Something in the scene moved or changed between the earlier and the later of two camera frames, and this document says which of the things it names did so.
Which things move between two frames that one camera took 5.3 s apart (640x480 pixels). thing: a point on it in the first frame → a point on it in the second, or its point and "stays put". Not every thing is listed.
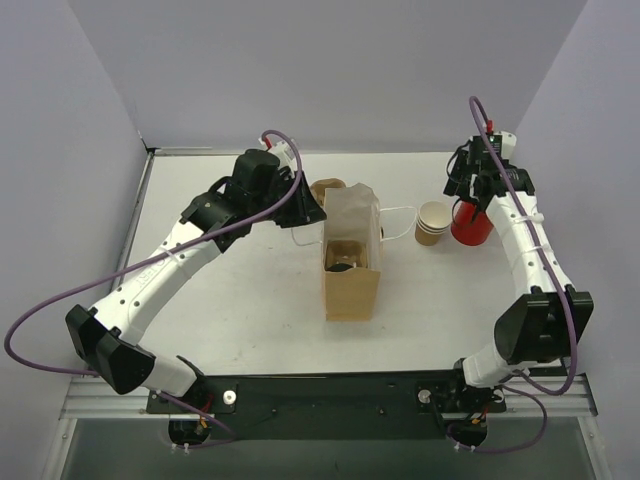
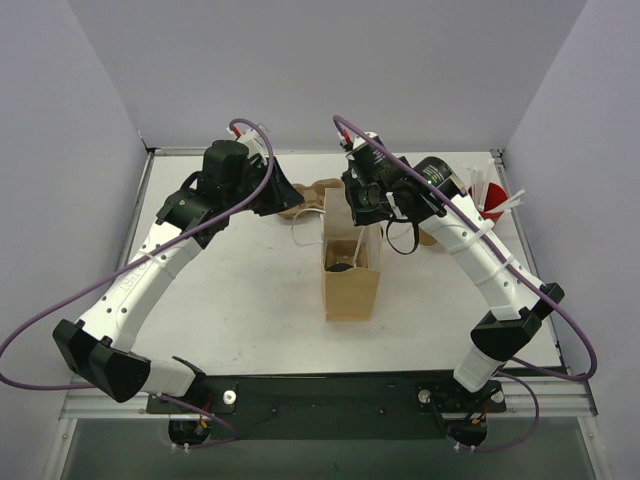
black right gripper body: (480, 187) → (361, 201)
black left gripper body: (296, 209) → (273, 185)
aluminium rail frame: (553, 398) stays put
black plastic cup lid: (338, 267) stays put
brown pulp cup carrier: (351, 252) stays put
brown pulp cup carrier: (318, 187) stays put
